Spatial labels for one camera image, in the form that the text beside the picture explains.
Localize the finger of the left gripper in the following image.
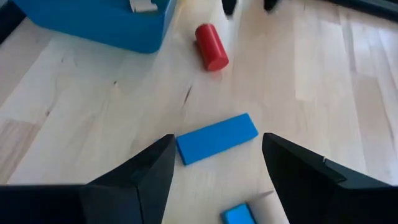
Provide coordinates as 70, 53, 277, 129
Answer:
263, 0, 280, 13
221, 0, 238, 16

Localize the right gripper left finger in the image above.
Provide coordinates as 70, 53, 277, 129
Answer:
0, 133, 177, 224

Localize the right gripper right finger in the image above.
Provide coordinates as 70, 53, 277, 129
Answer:
261, 133, 398, 224

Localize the red wooden cylinder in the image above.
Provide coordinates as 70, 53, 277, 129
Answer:
195, 23, 230, 72

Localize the blue wooden block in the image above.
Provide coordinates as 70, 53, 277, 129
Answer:
175, 112, 259, 166
220, 202, 258, 224

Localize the natural wooden arch block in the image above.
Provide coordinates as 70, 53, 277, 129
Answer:
129, 0, 159, 13

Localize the teal plastic tray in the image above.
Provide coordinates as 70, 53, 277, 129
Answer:
11, 0, 178, 54

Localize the black front crossbar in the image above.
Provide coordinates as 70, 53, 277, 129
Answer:
0, 0, 26, 44

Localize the black table frame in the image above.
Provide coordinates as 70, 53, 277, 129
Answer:
325, 0, 398, 23

